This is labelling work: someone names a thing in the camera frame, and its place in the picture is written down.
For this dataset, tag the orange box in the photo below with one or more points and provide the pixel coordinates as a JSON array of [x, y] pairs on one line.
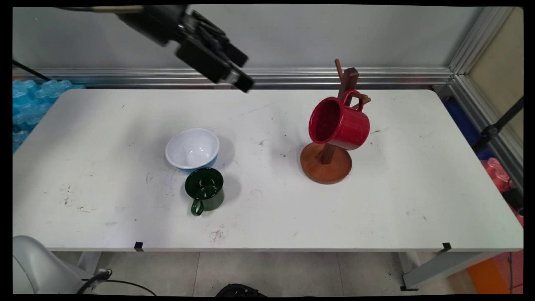
[[487, 278]]

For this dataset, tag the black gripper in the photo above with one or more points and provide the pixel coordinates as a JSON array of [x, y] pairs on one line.
[[159, 23]]

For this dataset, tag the blue plastic sheet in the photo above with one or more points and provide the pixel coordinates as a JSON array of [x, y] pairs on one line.
[[462, 121]]

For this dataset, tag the long aluminium frame rail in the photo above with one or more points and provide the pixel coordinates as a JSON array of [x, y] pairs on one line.
[[125, 77]]

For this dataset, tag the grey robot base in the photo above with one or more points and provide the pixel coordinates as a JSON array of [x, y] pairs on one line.
[[33, 267]]

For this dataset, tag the black tripod pole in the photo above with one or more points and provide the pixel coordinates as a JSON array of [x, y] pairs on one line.
[[491, 131]]

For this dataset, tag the pink red plastic bag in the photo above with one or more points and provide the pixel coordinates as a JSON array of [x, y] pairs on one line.
[[495, 173]]

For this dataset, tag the short aluminium frame rail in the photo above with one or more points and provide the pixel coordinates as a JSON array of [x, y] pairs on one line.
[[472, 50]]

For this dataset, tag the black rounded object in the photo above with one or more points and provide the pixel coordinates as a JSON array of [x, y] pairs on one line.
[[240, 290]]

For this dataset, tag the white bowl blue outside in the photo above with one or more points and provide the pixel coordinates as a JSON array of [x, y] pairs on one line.
[[192, 148]]

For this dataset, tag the black tape marker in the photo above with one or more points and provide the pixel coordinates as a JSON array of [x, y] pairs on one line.
[[446, 246], [138, 246]]

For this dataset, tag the blue plastic bubble wrap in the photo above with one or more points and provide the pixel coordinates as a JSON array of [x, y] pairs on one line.
[[29, 104]]

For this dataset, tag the wooden mug tree stand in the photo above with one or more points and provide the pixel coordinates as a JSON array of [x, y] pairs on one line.
[[326, 167]]

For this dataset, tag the dark green enamel mug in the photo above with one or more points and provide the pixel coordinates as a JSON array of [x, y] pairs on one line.
[[205, 190]]

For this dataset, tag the grey table leg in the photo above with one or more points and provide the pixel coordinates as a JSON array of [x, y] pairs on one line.
[[88, 261], [443, 267]]

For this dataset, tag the red ceramic mug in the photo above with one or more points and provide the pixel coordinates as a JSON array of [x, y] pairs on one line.
[[342, 127]]

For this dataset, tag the thin black rod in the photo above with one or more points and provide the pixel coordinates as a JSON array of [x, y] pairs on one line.
[[31, 71]]

